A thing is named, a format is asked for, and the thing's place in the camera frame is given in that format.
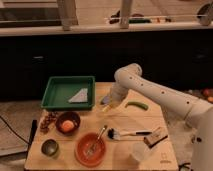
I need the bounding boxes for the black dish brush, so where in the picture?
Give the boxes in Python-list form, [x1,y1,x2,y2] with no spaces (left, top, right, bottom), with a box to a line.
[107,128,151,140]

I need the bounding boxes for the small wooden block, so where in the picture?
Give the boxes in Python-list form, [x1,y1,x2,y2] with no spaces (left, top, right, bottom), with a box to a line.
[144,127,168,148]

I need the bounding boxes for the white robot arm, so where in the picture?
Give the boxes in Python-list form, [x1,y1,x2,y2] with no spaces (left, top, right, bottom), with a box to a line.
[109,63,213,171]

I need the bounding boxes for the blue sponge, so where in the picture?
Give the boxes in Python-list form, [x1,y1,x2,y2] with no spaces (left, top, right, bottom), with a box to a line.
[100,96,110,105]

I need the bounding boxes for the black flat bar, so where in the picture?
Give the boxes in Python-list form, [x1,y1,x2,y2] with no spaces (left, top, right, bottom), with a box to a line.
[26,120,38,156]

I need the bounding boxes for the dark brown bowl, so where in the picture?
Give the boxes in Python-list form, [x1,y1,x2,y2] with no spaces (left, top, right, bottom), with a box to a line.
[55,112,81,136]

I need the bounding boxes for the grey triangular cloth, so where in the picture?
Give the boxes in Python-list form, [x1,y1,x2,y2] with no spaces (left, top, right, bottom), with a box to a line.
[68,88,88,103]

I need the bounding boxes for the black cable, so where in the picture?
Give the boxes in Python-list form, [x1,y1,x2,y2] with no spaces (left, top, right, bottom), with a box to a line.
[0,115,30,146]

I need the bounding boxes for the orange bowl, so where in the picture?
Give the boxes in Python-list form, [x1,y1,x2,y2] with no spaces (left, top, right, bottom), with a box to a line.
[75,133,106,168]

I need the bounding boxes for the green plastic tray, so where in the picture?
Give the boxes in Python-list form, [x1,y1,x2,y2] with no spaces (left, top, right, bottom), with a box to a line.
[41,76,95,111]

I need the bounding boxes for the orange fruit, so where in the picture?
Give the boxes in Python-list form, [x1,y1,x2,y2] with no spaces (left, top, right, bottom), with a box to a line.
[61,120,74,132]

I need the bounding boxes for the brown grape bunch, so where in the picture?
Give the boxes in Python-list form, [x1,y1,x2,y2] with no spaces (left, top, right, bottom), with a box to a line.
[40,112,57,134]

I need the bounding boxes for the small metal cup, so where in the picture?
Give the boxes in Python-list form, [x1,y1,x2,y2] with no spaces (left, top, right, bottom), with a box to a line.
[41,139,59,157]

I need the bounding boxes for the white cup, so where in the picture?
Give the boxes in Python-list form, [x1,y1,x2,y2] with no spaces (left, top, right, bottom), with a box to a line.
[130,142,149,162]

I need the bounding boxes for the metal whisk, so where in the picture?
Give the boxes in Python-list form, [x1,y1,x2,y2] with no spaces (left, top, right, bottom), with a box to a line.
[86,125,108,158]

